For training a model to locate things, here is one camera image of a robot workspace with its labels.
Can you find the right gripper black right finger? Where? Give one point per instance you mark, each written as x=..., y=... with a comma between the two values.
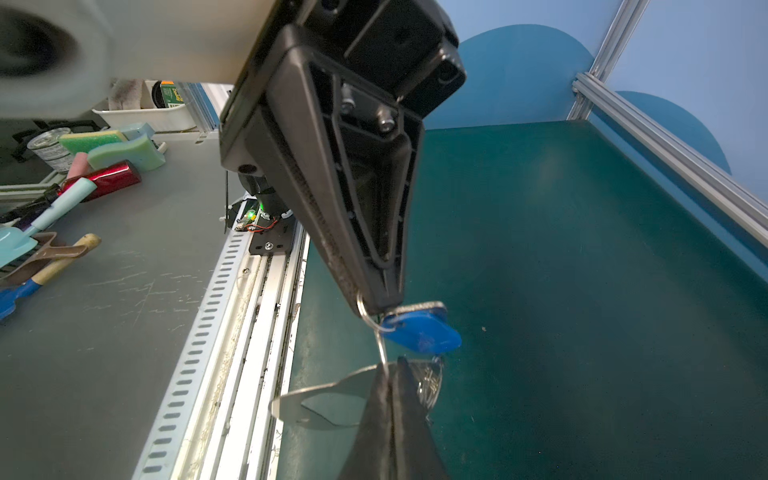
x=415, y=454

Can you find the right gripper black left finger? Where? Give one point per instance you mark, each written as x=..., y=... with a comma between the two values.
x=371, y=454

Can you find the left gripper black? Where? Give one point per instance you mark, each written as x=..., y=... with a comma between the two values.
x=326, y=110

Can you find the silver perforated metal key plate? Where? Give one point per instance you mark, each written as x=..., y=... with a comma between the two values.
x=339, y=405

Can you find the blue tag key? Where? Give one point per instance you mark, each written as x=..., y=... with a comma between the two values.
x=421, y=328

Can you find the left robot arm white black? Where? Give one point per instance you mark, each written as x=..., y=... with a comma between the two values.
x=59, y=58

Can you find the white storage bin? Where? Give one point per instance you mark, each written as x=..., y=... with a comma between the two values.
x=130, y=102

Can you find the green sponge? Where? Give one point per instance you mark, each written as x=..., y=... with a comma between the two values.
x=133, y=143

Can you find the red shiny bottle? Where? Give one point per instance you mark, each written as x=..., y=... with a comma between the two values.
x=107, y=180

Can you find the metal tin can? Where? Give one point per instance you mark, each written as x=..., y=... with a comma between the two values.
x=47, y=147

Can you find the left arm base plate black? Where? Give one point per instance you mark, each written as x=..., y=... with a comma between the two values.
x=270, y=232

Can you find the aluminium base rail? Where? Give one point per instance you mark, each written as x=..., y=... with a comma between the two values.
x=231, y=433

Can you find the white slotted cable duct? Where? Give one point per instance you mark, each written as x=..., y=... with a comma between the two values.
x=164, y=441

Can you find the right diagonal aluminium frame post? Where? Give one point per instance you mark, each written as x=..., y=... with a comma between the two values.
x=615, y=41

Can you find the teal handled utensil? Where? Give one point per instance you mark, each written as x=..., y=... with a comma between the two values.
x=16, y=242

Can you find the back horizontal aluminium frame bar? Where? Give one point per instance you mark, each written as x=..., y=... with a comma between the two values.
x=741, y=206

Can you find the wooden handled tool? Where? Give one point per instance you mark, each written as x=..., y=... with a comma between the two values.
x=41, y=266

